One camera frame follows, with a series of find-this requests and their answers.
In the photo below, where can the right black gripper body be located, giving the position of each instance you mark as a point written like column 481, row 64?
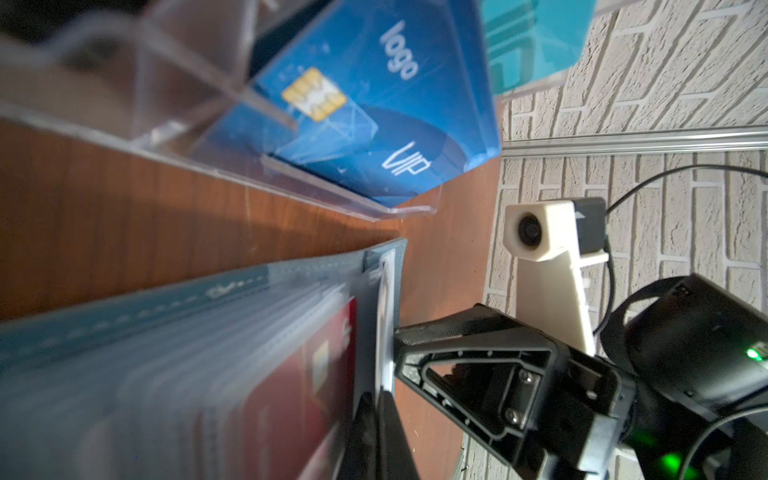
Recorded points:
column 683, row 384

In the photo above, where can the red card in wallet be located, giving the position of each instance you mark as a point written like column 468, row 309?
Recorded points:
column 294, row 419

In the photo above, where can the blue leather card holder wallet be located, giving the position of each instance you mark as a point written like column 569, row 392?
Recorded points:
column 152, row 385

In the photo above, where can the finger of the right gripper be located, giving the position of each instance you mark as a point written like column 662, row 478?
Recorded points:
column 485, row 371

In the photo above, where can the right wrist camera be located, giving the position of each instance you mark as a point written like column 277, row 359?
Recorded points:
column 552, row 241

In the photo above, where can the clear acrylic card organizer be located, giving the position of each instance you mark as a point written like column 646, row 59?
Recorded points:
column 153, row 77

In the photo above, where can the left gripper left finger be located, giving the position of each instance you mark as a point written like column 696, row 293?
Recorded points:
column 360, row 458

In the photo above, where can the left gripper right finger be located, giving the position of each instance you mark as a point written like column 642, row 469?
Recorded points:
column 394, row 456

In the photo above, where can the teal blue cards stack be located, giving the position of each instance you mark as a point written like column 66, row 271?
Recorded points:
column 392, row 99

